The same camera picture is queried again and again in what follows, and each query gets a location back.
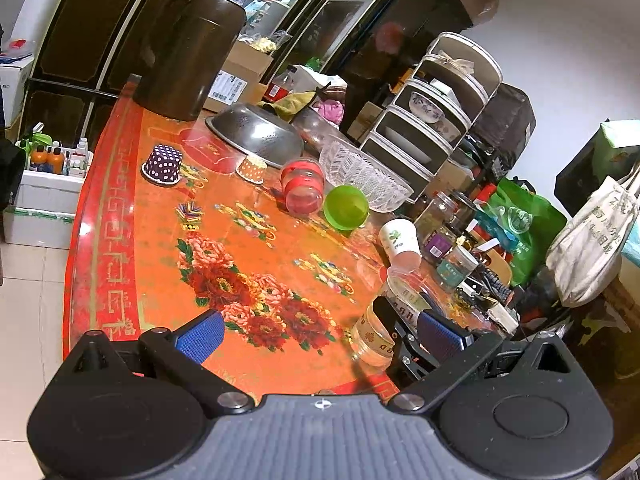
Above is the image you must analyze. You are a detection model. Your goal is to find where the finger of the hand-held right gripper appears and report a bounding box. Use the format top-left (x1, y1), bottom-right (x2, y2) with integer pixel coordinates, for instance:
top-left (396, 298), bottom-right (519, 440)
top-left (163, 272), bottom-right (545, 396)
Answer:
top-left (372, 296), bottom-right (436, 386)

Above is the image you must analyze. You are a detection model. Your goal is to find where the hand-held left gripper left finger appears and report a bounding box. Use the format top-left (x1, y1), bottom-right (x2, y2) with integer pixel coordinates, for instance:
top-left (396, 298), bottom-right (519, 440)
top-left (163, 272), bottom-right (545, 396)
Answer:
top-left (70, 309), bottom-right (256, 417)

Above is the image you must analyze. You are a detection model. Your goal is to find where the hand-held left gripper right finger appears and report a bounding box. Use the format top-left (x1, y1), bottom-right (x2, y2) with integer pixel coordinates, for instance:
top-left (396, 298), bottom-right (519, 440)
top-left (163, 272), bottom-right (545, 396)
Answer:
top-left (387, 309), bottom-right (573, 415)

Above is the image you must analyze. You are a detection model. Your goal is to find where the clear printed plastic cup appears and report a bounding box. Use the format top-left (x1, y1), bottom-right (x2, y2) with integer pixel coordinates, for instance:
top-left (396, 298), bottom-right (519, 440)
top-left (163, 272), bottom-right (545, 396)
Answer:
top-left (350, 266), bottom-right (441, 368)

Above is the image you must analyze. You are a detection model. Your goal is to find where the white paper cup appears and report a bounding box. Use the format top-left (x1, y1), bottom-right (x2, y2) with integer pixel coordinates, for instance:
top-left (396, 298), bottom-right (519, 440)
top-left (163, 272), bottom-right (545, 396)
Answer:
top-left (379, 218), bottom-right (422, 271)

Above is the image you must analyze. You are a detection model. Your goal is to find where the green plastic cup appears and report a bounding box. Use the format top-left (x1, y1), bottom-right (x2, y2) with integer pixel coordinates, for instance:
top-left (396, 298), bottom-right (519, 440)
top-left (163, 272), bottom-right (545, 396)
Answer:
top-left (323, 185), bottom-right (370, 232)

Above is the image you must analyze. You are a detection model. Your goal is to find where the small orange paper cup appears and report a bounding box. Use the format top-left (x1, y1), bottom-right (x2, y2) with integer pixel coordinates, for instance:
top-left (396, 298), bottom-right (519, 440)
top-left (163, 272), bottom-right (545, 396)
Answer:
top-left (236, 155), bottom-right (267, 184)

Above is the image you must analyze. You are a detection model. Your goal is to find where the purple polka dot cup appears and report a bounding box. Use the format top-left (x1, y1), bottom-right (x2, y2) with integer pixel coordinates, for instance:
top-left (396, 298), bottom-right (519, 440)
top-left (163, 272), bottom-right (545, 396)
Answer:
top-left (141, 144), bottom-right (183, 186)

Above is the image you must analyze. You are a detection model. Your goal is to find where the white charger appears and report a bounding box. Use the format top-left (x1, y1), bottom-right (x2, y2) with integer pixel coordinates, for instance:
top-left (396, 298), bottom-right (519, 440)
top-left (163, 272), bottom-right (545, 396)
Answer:
top-left (487, 305), bottom-right (521, 333)

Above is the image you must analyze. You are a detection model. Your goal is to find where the teal label glass jar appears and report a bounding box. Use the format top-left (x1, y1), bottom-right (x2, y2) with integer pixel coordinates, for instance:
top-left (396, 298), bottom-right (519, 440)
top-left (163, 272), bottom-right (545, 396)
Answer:
top-left (436, 245), bottom-right (480, 288)

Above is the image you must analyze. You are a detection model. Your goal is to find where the purple label glass jar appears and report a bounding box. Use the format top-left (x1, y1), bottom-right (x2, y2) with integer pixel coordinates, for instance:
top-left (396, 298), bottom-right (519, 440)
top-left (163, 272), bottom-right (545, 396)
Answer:
top-left (424, 227), bottom-right (458, 266)

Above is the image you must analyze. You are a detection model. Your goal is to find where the clear glass jar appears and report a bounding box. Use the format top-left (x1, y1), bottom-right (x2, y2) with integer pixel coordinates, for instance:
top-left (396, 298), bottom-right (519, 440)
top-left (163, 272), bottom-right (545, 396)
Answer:
top-left (417, 191), bottom-right (461, 241)

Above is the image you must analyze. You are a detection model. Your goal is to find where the colourful sticks bundle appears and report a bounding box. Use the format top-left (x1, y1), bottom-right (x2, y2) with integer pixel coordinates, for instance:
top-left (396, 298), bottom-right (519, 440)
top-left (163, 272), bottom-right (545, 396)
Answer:
top-left (175, 201), bottom-right (203, 231)

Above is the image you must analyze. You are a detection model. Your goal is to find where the green shopping bag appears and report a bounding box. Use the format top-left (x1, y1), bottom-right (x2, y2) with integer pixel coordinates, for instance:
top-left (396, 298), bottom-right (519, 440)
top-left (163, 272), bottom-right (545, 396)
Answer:
top-left (487, 177), bottom-right (568, 286)

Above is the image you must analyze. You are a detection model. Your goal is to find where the clear plastic basket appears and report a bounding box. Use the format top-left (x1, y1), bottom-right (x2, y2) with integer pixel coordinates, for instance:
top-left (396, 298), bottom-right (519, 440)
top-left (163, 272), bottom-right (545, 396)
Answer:
top-left (319, 136), bottom-right (414, 212)

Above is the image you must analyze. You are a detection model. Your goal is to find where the red transparent plastic jar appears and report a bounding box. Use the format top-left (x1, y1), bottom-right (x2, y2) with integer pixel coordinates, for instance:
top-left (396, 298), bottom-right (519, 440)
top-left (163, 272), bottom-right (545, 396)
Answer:
top-left (280, 158), bottom-right (326, 213)

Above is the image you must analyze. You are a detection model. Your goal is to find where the white canvas tote bag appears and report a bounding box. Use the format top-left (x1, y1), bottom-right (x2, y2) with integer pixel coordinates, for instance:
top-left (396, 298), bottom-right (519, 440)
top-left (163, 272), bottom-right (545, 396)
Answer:
top-left (545, 162), bottom-right (640, 308)

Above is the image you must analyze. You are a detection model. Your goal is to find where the white plate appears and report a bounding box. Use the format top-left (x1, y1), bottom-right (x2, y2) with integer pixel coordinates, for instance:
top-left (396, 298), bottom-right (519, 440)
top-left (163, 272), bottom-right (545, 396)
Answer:
top-left (384, 127), bottom-right (432, 163)

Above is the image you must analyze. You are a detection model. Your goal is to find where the white foam box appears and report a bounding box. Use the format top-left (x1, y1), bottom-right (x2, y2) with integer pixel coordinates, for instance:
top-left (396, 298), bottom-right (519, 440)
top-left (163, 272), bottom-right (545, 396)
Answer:
top-left (2, 165), bottom-right (93, 250)

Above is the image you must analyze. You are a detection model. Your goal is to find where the clear plastic container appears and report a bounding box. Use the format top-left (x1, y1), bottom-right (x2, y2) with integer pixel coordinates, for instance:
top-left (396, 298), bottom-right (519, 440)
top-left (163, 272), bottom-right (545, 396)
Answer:
top-left (292, 107), bottom-right (346, 151)

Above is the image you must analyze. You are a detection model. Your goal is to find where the metal colander bowl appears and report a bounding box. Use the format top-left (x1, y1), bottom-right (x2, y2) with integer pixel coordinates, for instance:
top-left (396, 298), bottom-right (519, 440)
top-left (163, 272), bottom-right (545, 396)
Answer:
top-left (205, 102), bottom-right (305, 170)

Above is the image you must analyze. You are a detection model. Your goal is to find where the blue white porcelain bowl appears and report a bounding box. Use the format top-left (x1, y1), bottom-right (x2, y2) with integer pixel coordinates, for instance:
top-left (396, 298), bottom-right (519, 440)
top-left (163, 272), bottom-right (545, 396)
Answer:
top-left (409, 91), bottom-right (446, 125)

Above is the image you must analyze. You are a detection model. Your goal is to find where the pink cloth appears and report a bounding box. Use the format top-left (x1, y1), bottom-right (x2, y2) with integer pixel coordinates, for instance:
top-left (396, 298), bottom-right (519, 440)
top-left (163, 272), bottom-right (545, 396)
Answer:
top-left (312, 99), bottom-right (346, 125)

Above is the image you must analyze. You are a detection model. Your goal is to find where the black bag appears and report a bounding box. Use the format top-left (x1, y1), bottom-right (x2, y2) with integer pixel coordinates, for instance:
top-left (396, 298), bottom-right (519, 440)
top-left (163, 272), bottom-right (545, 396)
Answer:
top-left (467, 82), bottom-right (537, 171)

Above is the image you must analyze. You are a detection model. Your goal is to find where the olive green cloth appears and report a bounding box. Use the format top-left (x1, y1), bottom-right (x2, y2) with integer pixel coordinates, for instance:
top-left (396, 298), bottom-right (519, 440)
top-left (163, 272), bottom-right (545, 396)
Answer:
top-left (257, 89), bottom-right (321, 123)

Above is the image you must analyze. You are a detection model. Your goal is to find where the green spray bottle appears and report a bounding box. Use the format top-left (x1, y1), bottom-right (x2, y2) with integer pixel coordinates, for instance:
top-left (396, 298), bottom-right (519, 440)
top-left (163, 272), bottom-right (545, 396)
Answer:
top-left (17, 122), bottom-right (53, 171)

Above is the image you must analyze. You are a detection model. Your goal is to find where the green box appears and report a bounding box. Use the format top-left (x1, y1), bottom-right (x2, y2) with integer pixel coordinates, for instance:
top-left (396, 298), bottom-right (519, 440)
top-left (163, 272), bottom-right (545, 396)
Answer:
top-left (592, 120), bottom-right (640, 181)

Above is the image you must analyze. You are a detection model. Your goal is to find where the clear stacked storage rack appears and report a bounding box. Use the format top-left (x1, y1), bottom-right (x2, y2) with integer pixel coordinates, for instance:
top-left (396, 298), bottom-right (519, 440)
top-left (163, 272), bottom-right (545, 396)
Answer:
top-left (360, 31), bottom-right (503, 186)

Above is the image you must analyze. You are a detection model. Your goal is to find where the dark brown pitcher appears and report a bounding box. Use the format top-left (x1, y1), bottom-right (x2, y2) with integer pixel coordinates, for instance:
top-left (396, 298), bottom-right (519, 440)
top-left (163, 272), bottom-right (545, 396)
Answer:
top-left (132, 0), bottom-right (247, 122)

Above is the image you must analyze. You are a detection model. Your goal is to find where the white cardboard box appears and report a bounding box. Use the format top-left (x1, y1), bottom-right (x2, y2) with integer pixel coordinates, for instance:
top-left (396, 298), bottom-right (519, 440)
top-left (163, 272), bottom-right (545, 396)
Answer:
top-left (0, 52), bottom-right (33, 128)

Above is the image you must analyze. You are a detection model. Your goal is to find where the dark wooden cabinet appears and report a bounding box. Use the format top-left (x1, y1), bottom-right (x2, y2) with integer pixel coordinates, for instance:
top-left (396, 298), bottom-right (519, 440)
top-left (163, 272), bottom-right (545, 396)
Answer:
top-left (25, 0), bottom-right (473, 136)

